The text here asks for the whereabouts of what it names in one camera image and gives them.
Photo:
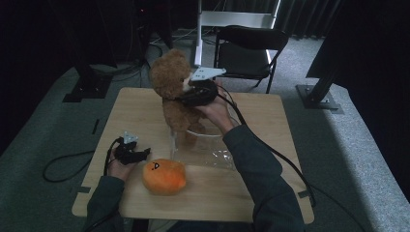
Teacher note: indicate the person's right hand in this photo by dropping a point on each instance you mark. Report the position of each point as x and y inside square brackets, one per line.
[219, 112]

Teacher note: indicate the person's left hand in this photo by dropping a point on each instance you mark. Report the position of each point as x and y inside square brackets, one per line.
[119, 170]

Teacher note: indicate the black folding chair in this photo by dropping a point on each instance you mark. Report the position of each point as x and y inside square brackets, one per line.
[245, 58]

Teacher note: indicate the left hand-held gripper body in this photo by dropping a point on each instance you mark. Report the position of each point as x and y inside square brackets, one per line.
[126, 154]

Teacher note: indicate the black stand with bolted base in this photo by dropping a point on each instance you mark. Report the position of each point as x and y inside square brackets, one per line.
[319, 96]

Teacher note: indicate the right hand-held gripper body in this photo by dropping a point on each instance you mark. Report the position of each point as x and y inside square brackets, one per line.
[204, 92]

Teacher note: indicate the black stand with flat base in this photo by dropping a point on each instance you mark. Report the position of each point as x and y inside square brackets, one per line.
[88, 87]

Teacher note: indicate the grey tape piece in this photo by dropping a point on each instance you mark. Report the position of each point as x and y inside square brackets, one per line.
[304, 194]
[83, 189]

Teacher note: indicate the brown teddy bear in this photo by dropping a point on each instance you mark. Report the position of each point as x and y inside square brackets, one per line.
[170, 77]

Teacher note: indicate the orange plush toy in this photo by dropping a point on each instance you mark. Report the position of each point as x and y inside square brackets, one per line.
[164, 177]

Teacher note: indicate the white metal stand frame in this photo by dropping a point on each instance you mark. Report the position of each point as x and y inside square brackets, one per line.
[225, 18]

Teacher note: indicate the small black floor strip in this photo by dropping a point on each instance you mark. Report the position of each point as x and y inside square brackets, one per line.
[95, 126]

